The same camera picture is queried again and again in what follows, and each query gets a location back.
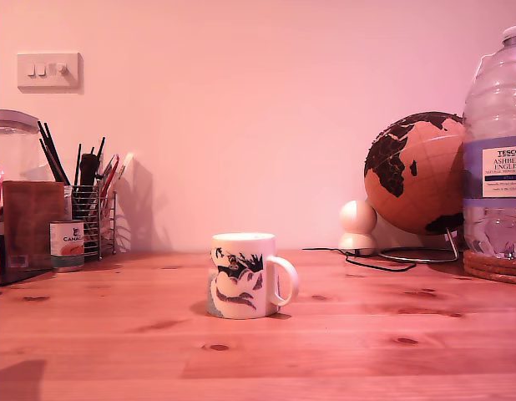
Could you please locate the white-tipped utensil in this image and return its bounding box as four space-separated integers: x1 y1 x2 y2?
117 152 136 181

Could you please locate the metal wire utensil holder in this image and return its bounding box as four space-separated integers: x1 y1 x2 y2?
68 185 118 261

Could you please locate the white round-headed device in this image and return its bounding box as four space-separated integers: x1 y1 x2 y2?
338 199 378 256

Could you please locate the black chopstick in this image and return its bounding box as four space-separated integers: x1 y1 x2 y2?
43 121 72 187
38 138 62 183
37 120 66 185

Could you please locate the white wall switch plate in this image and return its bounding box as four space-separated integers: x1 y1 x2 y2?
17 52 84 89

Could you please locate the white mug with blue print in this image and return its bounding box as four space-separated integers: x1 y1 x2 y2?
205 232 300 321

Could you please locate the glass jar with metal lid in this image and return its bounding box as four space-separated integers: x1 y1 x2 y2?
0 109 46 183

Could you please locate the white pet food can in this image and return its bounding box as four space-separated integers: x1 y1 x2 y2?
48 220 85 273

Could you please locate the cork globe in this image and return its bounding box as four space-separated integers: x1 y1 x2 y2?
363 110 468 236

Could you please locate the red pencil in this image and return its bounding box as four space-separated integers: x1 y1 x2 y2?
99 155 120 193

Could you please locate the thin black table cable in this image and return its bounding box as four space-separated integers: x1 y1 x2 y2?
301 246 417 273

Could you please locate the metal wire globe stand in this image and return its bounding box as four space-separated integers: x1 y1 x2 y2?
377 227 460 264

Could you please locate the round cork coaster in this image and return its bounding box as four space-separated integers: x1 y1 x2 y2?
463 249 516 265
466 269 516 286
463 257 516 277

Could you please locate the large clear water bottle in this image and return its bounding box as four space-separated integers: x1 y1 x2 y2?
462 23 516 260

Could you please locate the dark wooden utensil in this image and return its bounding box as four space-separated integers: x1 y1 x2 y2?
80 153 99 187

